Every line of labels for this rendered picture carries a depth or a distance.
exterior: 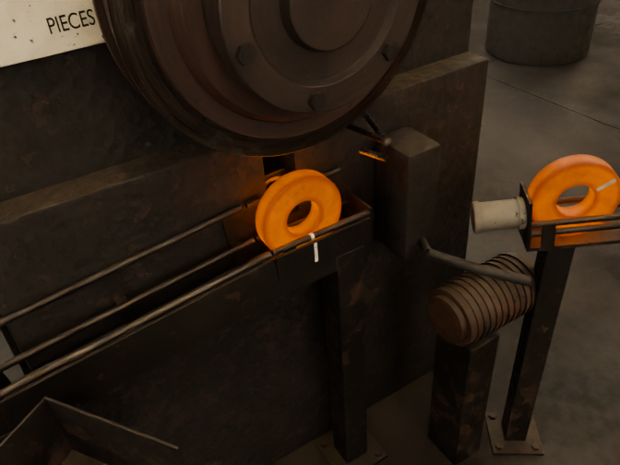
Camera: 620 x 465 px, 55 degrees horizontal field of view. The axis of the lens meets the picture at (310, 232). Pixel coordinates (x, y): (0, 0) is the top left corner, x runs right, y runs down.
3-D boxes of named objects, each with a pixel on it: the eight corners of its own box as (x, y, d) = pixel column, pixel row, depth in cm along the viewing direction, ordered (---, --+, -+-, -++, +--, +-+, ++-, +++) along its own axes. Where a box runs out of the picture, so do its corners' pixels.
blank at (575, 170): (548, 239, 113) (554, 250, 110) (509, 185, 105) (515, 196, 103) (628, 196, 107) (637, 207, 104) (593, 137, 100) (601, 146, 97)
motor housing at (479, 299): (413, 438, 148) (423, 277, 116) (478, 397, 156) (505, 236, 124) (449, 478, 138) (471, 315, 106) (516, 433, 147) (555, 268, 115)
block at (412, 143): (372, 237, 123) (371, 134, 108) (402, 224, 126) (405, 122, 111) (404, 264, 115) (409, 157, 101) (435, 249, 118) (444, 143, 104)
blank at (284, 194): (245, 190, 94) (255, 199, 92) (327, 154, 100) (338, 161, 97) (263, 262, 104) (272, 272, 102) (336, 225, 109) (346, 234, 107)
